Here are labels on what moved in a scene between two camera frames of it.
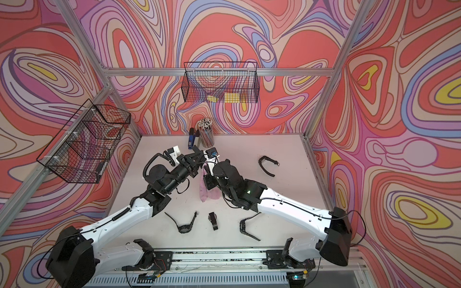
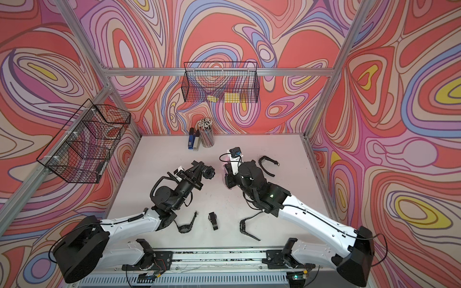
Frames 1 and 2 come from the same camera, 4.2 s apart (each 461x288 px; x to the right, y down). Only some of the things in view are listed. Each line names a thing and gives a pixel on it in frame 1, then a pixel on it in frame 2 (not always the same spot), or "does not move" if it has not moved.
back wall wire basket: (221, 82) does not move
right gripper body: (210, 182) to (232, 180)
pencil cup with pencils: (205, 126) does not move
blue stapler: (190, 144) does not move
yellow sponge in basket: (232, 98) does not move
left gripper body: (191, 171) to (185, 186)
